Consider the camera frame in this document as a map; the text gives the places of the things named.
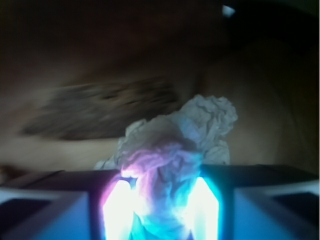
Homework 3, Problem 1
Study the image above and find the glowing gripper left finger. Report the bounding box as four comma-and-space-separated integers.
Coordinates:
0, 170, 134, 240

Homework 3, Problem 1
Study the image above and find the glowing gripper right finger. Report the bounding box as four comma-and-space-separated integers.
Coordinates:
192, 164, 320, 240

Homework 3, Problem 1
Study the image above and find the white paper ball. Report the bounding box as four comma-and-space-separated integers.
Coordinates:
95, 95, 238, 240

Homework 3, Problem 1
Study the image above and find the dark wood bark piece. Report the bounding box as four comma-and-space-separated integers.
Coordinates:
21, 77, 181, 141

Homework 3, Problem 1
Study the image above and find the brown paper bag bin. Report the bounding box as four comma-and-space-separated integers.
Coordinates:
0, 0, 320, 179

